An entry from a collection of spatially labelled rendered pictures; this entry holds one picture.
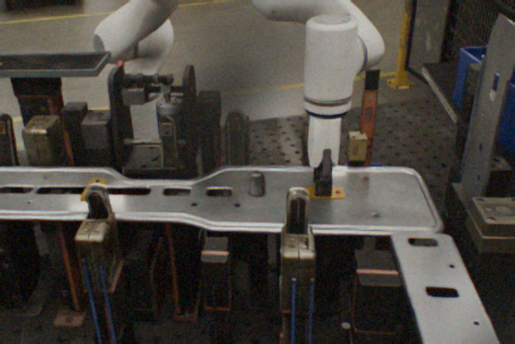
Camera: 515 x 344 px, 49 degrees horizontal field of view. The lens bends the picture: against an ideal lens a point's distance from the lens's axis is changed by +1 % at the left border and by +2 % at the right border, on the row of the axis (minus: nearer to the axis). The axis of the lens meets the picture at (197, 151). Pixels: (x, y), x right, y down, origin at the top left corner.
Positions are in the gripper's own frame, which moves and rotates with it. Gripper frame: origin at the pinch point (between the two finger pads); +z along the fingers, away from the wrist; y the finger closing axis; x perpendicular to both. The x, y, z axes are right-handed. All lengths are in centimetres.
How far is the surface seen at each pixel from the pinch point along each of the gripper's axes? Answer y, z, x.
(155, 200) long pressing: 3.4, 3.0, -32.7
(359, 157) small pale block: -10.8, 0.9, 8.3
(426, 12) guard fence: -279, 44, 87
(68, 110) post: -19, -6, -57
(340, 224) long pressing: 10.2, 3.0, 2.5
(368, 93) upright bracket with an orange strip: -14.9, -11.9, 9.6
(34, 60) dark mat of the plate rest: -36, -13, -70
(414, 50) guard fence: -287, 72, 85
